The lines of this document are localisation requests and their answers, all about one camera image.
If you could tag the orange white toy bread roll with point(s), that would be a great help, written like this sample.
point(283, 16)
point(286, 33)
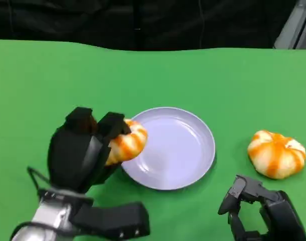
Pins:
point(129, 143)
point(276, 155)

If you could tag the green cloth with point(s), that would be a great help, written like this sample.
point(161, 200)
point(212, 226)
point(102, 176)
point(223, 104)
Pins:
point(153, 88)

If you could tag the lilac plate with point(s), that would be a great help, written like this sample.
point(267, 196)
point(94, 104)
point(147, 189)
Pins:
point(173, 150)

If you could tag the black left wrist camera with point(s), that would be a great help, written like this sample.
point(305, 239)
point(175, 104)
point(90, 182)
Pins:
point(115, 221)

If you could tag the black backdrop curtain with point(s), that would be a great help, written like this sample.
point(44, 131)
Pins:
point(133, 22)

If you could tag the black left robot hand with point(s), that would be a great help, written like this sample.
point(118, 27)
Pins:
point(77, 155)

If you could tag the grey metal frame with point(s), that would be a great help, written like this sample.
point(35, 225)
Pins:
point(297, 28)

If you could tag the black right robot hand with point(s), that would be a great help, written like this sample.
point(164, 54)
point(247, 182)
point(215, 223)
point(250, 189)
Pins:
point(273, 213)

